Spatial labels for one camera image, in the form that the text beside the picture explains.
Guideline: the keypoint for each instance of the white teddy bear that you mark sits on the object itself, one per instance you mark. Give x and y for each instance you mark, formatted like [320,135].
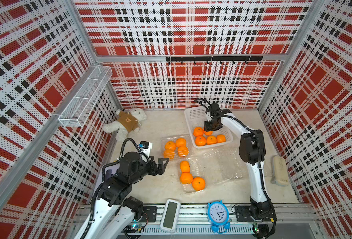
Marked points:
[127,121]

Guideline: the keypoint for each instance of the black hook rail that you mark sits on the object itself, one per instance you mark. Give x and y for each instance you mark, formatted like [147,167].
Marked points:
[194,59]

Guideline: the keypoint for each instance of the orange two container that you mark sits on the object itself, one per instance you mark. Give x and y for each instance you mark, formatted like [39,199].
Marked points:
[200,141]

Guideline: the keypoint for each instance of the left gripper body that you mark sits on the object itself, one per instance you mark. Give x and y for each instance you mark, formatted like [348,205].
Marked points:
[144,169]

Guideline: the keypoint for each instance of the orange four container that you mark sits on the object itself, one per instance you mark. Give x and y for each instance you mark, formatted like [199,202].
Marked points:
[221,138]

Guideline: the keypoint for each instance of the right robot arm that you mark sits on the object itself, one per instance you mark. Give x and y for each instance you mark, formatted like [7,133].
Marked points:
[251,151]

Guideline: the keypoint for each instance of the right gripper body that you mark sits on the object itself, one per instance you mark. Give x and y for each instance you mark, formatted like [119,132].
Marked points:
[210,126]

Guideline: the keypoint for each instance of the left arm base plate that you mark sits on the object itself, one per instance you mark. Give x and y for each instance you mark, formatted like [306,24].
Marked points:
[149,214]

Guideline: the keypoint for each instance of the clear clamshell container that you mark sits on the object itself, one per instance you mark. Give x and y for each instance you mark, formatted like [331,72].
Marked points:
[176,147]
[223,165]
[203,173]

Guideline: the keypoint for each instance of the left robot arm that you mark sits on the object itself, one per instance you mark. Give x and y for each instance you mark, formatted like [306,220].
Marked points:
[112,208]

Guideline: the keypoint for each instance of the white digital timer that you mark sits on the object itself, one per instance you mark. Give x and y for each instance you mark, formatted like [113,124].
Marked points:
[170,216]

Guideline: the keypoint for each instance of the blue alarm clock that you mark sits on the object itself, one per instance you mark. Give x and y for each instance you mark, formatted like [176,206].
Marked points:
[218,216]

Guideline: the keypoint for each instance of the white wire wall shelf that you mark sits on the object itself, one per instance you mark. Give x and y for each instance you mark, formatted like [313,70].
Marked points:
[81,105]

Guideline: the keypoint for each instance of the orange three container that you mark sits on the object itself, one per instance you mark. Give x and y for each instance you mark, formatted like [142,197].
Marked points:
[211,140]

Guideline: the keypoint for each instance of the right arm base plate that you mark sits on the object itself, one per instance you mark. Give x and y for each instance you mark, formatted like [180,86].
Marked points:
[245,213]

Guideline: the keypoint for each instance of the white plastic basket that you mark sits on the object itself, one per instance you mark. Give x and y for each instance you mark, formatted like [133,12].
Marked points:
[197,117]

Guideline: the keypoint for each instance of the orange one container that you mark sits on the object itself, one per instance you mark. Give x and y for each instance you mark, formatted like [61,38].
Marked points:
[198,131]

